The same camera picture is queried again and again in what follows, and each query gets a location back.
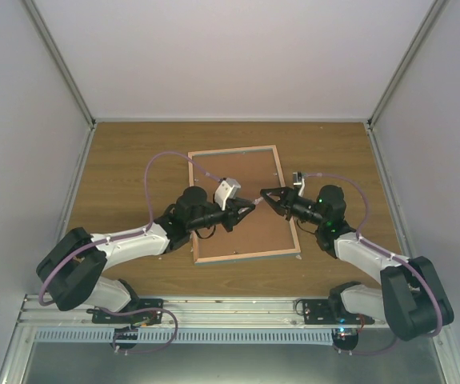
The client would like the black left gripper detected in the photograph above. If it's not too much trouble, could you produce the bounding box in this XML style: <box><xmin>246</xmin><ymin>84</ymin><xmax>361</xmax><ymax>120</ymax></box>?
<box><xmin>188</xmin><ymin>197</ymin><xmax>254</xmax><ymax>232</ymax></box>

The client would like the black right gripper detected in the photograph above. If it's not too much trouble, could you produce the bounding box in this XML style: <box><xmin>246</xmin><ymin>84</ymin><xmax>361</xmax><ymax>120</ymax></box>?
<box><xmin>260</xmin><ymin>187</ymin><xmax>326</xmax><ymax>227</ymax></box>

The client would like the turquoise picture frame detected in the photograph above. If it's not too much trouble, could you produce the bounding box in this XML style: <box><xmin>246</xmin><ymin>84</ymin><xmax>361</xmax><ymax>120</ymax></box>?
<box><xmin>188</xmin><ymin>145</ymin><xmax>300</xmax><ymax>266</ymax></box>

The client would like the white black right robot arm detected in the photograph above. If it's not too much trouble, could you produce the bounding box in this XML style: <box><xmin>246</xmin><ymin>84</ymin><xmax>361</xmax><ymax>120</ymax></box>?
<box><xmin>260</xmin><ymin>185</ymin><xmax>454</xmax><ymax>341</ymax></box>

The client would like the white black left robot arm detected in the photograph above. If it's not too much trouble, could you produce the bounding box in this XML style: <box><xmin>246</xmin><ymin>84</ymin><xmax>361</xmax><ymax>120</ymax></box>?
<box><xmin>36</xmin><ymin>182</ymin><xmax>256</xmax><ymax>323</ymax></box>

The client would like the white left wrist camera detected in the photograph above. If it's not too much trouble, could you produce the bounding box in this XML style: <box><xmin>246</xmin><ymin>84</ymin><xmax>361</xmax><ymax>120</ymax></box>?
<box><xmin>214</xmin><ymin>178</ymin><xmax>241</xmax><ymax>211</ymax></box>

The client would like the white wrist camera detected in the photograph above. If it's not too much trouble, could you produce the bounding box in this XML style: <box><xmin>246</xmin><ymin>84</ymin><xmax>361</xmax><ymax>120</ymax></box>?
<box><xmin>293</xmin><ymin>171</ymin><xmax>306</xmax><ymax>197</ymax></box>
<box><xmin>214</xmin><ymin>178</ymin><xmax>241</xmax><ymax>211</ymax></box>

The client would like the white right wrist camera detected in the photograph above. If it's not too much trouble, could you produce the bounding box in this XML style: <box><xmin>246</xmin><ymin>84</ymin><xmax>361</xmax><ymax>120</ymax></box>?
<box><xmin>293</xmin><ymin>171</ymin><xmax>306</xmax><ymax>197</ymax></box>

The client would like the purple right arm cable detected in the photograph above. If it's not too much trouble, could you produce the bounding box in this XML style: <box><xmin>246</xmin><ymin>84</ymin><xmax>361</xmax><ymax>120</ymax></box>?
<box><xmin>305</xmin><ymin>171</ymin><xmax>445</xmax><ymax>337</ymax></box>

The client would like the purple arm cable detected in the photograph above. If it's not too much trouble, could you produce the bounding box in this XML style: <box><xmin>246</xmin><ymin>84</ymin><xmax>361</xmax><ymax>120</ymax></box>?
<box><xmin>305</xmin><ymin>171</ymin><xmax>445</xmax><ymax>337</ymax></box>
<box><xmin>39</xmin><ymin>151</ymin><xmax>222</xmax><ymax>309</ymax></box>

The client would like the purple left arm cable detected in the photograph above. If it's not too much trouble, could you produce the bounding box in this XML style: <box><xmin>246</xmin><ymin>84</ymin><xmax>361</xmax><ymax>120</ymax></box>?
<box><xmin>39</xmin><ymin>151</ymin><xmax>222</xmax><ymax>309</ymax></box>

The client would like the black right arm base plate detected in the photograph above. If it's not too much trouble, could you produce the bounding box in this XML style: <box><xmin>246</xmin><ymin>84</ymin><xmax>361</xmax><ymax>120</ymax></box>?
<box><xmin>294</xmin><ymin>298</ymin><xmax>375</xmax><ymax>326</ymax></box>

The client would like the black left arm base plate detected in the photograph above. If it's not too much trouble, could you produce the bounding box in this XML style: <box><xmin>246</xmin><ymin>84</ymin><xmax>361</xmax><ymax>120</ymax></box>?
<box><xmin>86</xmin><ymin>298</ymin><xmax>164</xmax><ymax>326</ymax></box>

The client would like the aluminium corner post right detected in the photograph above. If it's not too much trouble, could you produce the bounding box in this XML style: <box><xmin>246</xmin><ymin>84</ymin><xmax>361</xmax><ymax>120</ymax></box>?
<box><xmin>366</xmin><ymin>0</ymin><xmax>448</xmax><ymax>130</ymax></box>

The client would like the aluminium corner post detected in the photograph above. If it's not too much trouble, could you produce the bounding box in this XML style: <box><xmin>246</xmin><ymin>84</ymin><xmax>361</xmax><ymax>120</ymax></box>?
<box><xmin>21</xmin><ymin>0</ymin><xmax>96</xmax><ymax>130</ymax></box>
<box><xmin>366</xmin><ymin>0</ymin><xmax>448</xmax><ymax>130</ymax></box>

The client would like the aluminium front rail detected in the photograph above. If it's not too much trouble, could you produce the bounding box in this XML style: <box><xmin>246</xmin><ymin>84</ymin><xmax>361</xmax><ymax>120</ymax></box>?
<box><xmin>18</xmin><ymin>295</ymin><xmax>308</xmax><ymax>329</ymax></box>

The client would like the grey slotted cable duct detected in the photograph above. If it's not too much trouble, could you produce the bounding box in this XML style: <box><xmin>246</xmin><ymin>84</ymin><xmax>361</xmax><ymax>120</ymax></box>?
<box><xmin>34</xmin><ymin>327</ymin><xmax>333</xmax><ymax>346</ymax></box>

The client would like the aluminium corner post left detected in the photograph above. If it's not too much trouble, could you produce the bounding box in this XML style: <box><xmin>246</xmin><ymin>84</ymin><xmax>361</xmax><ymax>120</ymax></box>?
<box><xmin>21</xmin><ymin>0</ymin><xmax>96</xmax><ymax>130</ymax></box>

